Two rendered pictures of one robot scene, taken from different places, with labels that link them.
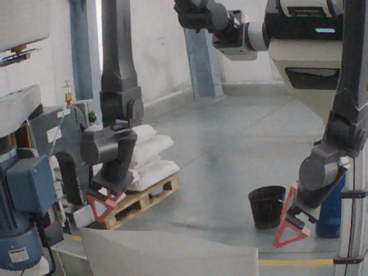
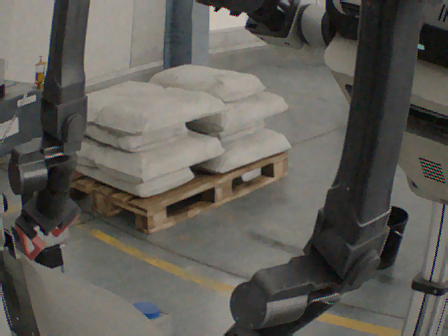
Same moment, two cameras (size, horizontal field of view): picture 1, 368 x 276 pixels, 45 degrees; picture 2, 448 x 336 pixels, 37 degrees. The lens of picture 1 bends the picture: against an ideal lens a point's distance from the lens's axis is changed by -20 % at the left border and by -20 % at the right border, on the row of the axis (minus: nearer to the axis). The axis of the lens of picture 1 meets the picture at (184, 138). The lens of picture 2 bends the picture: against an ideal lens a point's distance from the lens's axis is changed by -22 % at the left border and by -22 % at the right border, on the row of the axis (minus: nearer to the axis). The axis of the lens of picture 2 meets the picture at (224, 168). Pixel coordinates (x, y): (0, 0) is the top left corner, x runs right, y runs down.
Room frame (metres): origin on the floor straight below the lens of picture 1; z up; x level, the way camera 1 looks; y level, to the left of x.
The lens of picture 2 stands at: (0.08, -0.28, 1.61)
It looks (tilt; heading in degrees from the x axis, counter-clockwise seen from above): 18 degrees down; 9
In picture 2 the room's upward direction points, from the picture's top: straight up
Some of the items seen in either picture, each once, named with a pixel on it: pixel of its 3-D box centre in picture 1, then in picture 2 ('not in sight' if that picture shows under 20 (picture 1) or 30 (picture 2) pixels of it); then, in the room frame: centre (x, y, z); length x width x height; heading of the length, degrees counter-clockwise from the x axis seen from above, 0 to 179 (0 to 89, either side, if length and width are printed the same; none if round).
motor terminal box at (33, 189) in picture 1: (33, 190); not in sight; (0.86, 0.30, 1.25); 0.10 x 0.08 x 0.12; 173
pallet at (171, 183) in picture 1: (108, 198); (167, 175); (4.47, 0.75, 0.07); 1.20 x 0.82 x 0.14; 150
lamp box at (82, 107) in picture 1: (82, 117); not in sight; (1.39, 0.26, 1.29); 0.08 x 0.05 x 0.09; 58
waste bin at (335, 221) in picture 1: (340, 186); not in sight; (3.07, -1.03, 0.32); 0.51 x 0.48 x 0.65; 148
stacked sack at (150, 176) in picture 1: (142, 175); (231, 147); (4.63, 0.41, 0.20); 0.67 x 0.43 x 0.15; 148
